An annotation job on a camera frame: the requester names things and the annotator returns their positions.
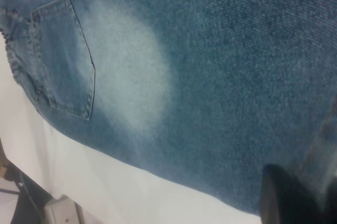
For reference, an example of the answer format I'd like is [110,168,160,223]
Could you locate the blue denim shorts with print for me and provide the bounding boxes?
[0,0,337,218]

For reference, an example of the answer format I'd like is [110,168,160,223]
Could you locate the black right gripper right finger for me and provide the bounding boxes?
[328,180,337,224]

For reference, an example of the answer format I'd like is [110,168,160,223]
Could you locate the white box under table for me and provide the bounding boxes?
[44,194,85,224]

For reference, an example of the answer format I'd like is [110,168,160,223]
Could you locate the black metal frame leg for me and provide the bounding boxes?
[15,173,57,224]

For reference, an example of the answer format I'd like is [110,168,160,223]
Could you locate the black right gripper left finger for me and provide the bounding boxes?
[259,164,327,224]

